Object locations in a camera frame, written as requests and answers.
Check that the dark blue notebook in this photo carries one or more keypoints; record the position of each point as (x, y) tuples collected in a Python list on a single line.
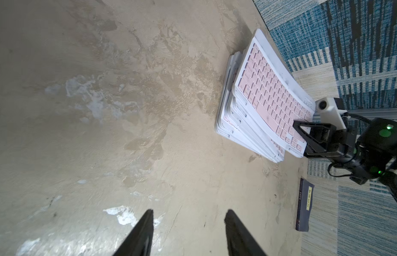
[(305, 203)]

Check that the pink keyboard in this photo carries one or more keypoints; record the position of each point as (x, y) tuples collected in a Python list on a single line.
[(269, 97), (233, 129)]

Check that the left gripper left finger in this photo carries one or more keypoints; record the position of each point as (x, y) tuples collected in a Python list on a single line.
[(140, 239)]

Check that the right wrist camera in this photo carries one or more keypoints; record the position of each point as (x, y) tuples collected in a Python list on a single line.
[(331, 111)]

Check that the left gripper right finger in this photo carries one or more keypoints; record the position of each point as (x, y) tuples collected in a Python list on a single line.
[(239, 240)]

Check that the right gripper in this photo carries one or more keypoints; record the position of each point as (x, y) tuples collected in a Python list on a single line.
[(324, 141)]

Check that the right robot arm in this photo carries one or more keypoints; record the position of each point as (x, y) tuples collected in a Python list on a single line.
[(369, 156)]

